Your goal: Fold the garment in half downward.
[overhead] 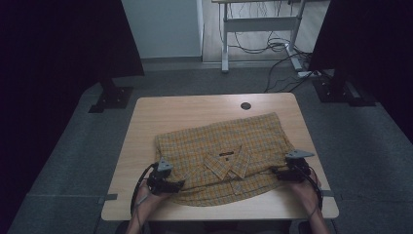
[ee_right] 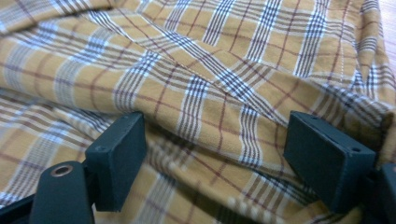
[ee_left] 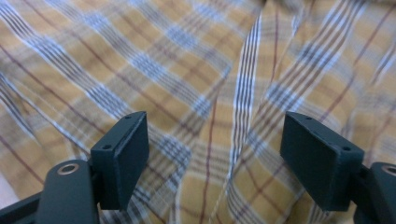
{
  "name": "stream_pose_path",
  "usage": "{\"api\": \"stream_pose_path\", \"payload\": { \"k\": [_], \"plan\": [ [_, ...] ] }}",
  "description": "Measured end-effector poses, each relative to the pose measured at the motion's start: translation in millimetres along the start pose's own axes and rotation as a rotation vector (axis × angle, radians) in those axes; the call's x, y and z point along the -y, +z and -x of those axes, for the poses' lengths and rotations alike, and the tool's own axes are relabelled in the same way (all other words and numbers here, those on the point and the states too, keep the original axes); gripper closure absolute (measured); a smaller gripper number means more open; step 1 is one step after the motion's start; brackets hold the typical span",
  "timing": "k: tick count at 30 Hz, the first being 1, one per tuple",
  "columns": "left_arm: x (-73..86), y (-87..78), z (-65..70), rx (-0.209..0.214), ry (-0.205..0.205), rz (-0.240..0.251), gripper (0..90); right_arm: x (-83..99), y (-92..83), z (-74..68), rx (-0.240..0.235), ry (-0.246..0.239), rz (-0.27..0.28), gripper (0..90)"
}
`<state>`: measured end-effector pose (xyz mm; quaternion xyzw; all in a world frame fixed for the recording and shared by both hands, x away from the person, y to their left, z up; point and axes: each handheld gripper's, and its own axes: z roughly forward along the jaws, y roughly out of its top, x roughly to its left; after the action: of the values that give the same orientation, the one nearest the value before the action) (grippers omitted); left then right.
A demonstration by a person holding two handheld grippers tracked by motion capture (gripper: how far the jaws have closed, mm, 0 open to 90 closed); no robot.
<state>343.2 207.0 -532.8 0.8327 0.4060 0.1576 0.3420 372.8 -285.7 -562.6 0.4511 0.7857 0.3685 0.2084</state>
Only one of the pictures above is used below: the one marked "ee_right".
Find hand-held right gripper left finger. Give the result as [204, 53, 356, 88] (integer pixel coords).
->
[84, 111, 148, 213]

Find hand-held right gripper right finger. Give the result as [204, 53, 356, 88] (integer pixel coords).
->
[283, 110, 377, 214]

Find yellow plaid short-sleeved shirt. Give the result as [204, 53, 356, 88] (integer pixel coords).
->
[0, 0, 396, 224]

